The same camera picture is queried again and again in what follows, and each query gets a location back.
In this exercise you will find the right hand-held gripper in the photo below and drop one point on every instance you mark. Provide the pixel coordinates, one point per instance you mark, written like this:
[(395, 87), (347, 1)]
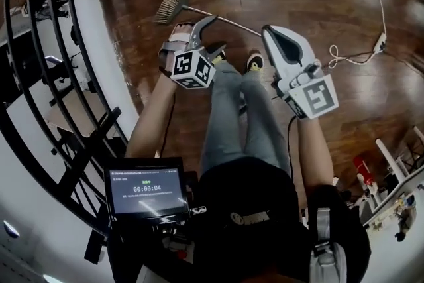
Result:
[(313, 94)]

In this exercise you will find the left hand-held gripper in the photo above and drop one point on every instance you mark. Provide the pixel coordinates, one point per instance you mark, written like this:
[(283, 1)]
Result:
[(190, 68)]

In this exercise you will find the brown bristle broom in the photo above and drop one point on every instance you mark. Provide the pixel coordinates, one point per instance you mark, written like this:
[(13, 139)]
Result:
[(172, 5)]

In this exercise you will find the person's right forearm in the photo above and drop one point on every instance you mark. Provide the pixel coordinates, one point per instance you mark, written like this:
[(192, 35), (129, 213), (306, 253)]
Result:
[(314, 152)]

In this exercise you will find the grey shoulder bag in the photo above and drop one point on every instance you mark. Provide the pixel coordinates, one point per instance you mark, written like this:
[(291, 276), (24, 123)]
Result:
[(326, 255)]

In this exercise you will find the person's left forearm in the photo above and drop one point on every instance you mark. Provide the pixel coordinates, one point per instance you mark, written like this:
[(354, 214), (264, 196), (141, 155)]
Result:
[(155, 112)]

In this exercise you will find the person's left hand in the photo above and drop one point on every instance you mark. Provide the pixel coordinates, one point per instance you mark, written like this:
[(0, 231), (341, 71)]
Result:
[(182, 31)]

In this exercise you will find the person's left shoe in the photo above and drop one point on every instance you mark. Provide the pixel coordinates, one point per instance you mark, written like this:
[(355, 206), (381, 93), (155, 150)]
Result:
[(218, 58)]

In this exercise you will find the person's shoe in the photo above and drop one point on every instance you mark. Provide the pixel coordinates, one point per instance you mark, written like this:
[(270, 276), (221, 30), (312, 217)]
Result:
[(218, 58), (254, 60)]

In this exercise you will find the person's right shoe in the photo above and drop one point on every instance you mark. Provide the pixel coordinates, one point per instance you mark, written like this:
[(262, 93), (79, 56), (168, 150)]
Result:
[(254, 60)]

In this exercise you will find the person's right leg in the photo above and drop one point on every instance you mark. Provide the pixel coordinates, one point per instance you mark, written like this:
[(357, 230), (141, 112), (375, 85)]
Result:
[(261, 116)]

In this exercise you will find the person's leg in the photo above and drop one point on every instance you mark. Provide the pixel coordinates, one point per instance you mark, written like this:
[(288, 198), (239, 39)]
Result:
[(222, 112), (261, 116)]

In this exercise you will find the person's left leg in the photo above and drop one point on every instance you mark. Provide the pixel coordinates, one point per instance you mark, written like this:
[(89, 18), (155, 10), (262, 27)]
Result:
[(222, 112)]

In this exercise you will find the white power strip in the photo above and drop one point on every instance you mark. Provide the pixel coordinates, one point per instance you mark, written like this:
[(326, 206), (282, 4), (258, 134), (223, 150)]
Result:
[(381, 42)]

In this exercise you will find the black metal railing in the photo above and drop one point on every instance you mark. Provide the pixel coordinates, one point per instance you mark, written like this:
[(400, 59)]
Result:
[(71, 39)]

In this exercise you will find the red cylinder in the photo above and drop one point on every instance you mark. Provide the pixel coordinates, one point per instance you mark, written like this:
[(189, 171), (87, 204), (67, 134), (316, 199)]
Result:
[(362, 170)]

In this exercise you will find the cardboard box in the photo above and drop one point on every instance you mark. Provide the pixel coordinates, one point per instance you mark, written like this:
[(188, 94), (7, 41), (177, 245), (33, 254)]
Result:
[(79, 112)]

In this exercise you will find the person's black shirt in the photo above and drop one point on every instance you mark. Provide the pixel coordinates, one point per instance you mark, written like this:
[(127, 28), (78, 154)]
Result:
[(261, 208)]

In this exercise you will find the black tablet screen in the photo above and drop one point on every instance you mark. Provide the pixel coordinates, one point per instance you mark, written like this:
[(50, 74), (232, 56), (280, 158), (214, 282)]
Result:
[(147, 190)]

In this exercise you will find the white desk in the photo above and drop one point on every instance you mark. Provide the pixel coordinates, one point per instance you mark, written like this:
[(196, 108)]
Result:
[(394, 195)]

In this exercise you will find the white metal frame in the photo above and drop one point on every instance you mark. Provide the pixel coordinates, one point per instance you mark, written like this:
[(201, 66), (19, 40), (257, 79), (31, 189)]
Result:
[(391, 159)]

